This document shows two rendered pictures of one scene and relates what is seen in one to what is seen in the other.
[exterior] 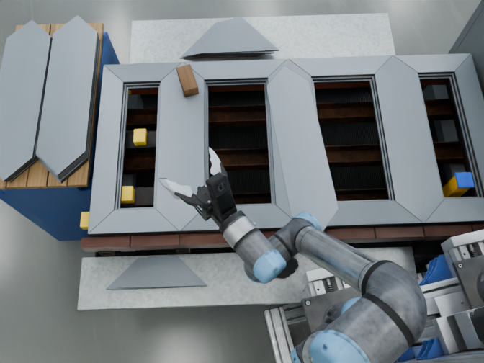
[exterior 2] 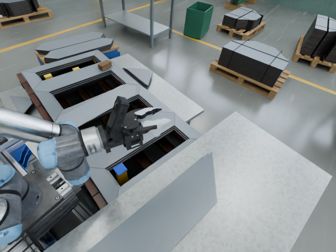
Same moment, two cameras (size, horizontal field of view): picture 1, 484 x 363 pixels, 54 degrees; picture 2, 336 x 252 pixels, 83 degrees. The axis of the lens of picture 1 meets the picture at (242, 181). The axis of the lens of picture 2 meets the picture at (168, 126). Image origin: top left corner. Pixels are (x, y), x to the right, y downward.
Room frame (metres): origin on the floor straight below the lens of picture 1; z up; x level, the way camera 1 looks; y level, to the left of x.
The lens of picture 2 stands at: (0.45, -1.37, 1.88)
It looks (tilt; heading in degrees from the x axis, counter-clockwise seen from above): 48 degrees down; 45
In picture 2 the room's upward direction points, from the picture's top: 6 degrees clockwise
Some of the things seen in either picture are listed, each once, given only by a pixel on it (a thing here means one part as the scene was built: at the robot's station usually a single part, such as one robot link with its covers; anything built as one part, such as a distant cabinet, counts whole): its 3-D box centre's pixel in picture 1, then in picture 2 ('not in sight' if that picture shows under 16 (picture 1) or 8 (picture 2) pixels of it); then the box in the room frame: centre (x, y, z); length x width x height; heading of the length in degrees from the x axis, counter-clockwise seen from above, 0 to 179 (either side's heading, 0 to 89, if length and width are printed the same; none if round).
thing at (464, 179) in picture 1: (464, 181); (120, 169); (0.66, -0.83, 0.88); 0.06 x 0.06 x 0.02; 1
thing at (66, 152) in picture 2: not in sight; (64, 150); (0.46, -0.98, 1.43); 0.11 x 0.08 x 0.09; 166
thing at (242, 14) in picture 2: not in sight; (243, 22); (5.38, 1.24, 0.18); 1.20 x 0.80 x 0.37; 9
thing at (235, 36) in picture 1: (228, 37); (141, 73); (1.42, 0.05, 0.77); 0.45 x 0.20 x 0.04; 91
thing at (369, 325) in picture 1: (336, 351); not in sight; (0.04, -0.20, 1.41); 0.15 x 0.12 x 0.55; 128
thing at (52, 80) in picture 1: (45, 95); (77, 46); (1.10, 0.81, 0.82); 0.80 x 0.40 x 0.06; 1
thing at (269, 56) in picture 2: not in sight; (252, 63); (3.68, -0.10, 0.23); 1.20 x 0.80 x 0.47; 101
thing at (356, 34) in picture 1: (261, 41); (150, 83); (1.43, -0.10, 0.73); 1.20 x 0.26 x 0.03; 91
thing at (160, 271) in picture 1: (156, 271); (22, 103); (0.37, 0.33, 0.70); 0.39 x 0.12 x 0.04; 91
